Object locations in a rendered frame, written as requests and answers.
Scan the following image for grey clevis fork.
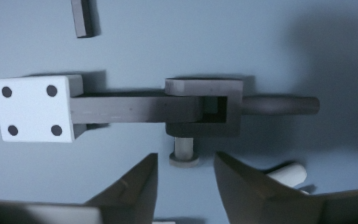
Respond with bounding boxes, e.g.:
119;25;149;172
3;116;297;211
165;78;320;138

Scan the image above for white square block with black dots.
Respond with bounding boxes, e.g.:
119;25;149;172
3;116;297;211
0;75;87;142

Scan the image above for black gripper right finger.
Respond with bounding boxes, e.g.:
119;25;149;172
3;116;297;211
214;151;358;224

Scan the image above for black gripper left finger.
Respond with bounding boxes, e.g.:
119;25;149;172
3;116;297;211
0;153;159;224

